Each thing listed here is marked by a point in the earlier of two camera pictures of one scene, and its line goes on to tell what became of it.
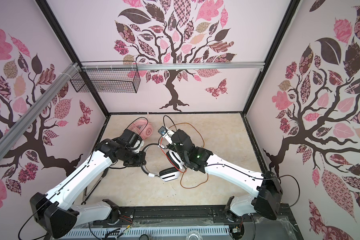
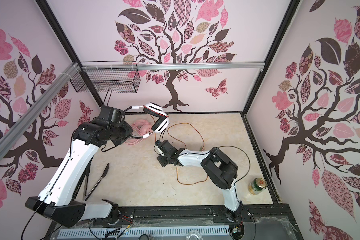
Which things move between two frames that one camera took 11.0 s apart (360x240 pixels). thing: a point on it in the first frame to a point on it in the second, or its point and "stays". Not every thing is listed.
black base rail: [262, 222] stays
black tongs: [85, 196] stays
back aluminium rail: [170, 66] stays
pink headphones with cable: [142, 127] stays
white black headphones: [167, 174] to [160, 125]
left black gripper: [135, 137] to [125, 132]
